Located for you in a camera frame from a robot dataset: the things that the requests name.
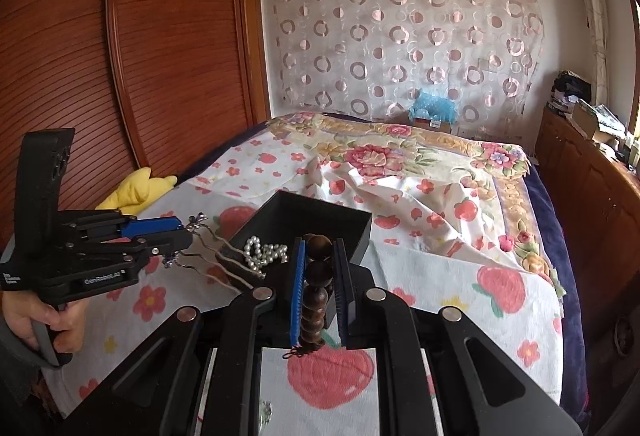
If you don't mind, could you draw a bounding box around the black jewelry box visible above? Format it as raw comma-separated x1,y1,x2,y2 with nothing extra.
215,190,373,317

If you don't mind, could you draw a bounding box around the silver wavy hairpin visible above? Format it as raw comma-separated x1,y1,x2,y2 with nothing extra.
162,212,268,294

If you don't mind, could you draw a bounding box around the floral blanket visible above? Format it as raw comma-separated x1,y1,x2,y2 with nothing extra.
260,112,566,297

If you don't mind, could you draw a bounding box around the wooden side cabinet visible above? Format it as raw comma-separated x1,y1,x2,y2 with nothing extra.
535,108,640,317

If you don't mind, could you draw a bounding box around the circle patterned sheer curtain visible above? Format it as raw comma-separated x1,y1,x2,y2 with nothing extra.
260,0,546,137

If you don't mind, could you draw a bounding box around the cream window curtain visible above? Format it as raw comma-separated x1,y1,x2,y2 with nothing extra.
565,0,608,109

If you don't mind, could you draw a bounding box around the open cardboard box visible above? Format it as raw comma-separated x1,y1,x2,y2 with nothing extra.
572,100,627,141

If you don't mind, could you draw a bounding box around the wooden slatted wardrobe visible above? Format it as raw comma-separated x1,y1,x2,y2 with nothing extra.
0,0,273,257

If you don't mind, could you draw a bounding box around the yellow plush toy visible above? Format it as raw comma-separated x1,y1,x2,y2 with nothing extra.
95,167,178,211

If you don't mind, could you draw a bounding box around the dark clothes pile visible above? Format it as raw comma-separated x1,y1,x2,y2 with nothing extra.
550,70,593,114

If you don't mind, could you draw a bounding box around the person's left hand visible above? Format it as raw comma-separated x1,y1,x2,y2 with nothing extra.
0,291,90,367

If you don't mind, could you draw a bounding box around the strawberry printed white cloth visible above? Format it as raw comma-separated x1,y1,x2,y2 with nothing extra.
47,136,566,436

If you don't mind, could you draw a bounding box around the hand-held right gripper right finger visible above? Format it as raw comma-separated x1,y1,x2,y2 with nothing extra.
334,238,576,436

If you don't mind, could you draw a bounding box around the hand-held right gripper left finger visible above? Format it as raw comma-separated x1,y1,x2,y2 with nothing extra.
65,238,307,436

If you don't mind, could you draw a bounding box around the white pearl bracelet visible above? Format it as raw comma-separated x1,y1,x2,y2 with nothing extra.
244,237,290,279

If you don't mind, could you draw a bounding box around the round dark basket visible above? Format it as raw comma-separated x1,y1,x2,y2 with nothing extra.
612,313,638,357

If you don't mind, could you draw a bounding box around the blue gift bag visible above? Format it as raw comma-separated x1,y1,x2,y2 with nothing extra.
409,88,458,124

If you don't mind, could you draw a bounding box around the dark wooden bead bracelet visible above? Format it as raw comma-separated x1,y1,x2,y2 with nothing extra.
282,232,335,359

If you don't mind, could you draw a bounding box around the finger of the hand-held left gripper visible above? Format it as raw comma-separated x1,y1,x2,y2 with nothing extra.
60,210,185,241
62,232,195,273

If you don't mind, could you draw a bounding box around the small cardboard box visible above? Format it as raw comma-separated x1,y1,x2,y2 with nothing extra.
412,116,453,134

